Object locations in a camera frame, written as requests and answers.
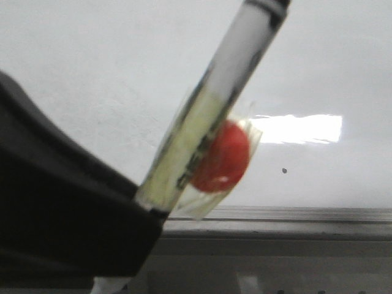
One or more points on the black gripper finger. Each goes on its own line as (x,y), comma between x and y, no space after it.
(63,211)

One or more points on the red magnet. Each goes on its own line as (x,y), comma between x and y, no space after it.
(223,166)

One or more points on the white black whiteboard marker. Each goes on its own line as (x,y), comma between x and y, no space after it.
(202,115)

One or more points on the white whiteboard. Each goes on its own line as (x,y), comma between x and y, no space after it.
(112,74)

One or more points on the grey aluminium whiteboard frame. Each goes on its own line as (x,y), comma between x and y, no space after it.
(229,222)

